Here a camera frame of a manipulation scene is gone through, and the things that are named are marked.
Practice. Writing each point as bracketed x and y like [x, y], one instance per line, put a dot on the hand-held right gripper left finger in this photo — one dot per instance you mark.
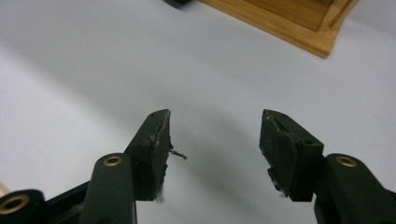
[152, 155]

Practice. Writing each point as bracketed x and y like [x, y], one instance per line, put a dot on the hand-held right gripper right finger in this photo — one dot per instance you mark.
[286, 155]

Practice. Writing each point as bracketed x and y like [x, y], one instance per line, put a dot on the wooden tray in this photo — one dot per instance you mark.
[295, 18]

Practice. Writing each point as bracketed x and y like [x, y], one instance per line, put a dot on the beige object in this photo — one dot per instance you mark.
[3, 189]

